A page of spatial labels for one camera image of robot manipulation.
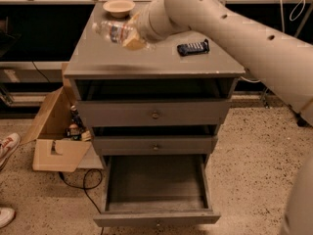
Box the black floor cable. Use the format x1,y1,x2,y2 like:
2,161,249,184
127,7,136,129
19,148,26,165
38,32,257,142
58,168,105,235

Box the beige bowl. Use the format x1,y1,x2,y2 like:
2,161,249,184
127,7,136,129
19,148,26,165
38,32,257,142
103,0,135,19

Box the clear plastic water bottle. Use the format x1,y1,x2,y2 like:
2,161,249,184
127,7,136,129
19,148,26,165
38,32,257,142
91,19,156,52

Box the open cardboard box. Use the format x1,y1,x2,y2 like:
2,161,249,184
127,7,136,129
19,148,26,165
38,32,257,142
22,63,99,172

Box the items inside cardboard box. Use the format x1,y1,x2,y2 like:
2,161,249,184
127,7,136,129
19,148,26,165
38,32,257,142
66,105,91,141

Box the grey wooden drawer cabinet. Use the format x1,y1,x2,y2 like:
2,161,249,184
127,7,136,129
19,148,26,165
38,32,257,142
63,0,246,164

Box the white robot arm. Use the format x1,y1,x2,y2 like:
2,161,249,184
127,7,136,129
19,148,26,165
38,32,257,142
122,0,313,124

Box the white sneaker lower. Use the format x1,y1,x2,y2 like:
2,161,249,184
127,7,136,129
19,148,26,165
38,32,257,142
0,208,16,228

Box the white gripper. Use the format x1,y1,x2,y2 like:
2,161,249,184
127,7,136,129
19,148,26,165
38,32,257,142
122,5,161,51

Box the grey open bottom drawer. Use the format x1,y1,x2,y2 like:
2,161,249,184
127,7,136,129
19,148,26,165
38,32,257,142
94,155,220,227

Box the dark blue snack bar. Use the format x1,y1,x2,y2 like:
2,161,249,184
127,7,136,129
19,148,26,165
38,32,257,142
177,39,209,57

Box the grey middle drawer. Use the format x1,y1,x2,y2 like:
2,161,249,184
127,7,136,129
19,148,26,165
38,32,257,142
93,136,217,156

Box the grey top drawer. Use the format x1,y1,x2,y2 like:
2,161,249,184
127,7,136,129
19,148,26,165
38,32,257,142
76,100,230,127

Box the white red sneaker upper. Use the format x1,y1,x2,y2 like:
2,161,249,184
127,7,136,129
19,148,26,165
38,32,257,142
0,133,21,170

